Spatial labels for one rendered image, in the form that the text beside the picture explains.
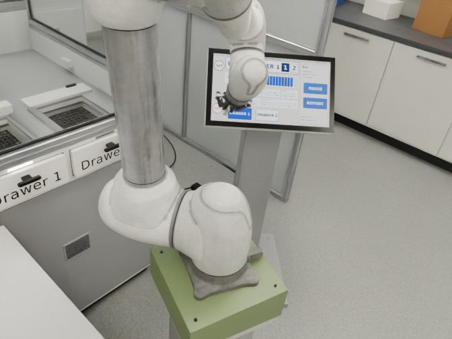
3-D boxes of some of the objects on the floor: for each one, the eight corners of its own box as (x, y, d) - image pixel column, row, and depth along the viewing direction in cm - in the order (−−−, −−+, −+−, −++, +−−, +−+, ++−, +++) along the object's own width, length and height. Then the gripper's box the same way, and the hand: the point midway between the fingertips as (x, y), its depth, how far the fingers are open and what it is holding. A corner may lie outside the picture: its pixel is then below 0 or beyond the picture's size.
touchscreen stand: (286, 307, 209) (338, 136, 150) (198, 307, 204) (216, 129, 145) (272, 237, 249) (308, 81, 190) (198, 235, 245) (212, 73, 186)
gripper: (259, 87, 133) (243, 106, 156) (220, 76, 131) (210, 97, 154) (255, 108, 132) (239, 124, 155) (216, 98, 130) (206, 116, 153)
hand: (227, 109), depth 151 cm, fingers closed
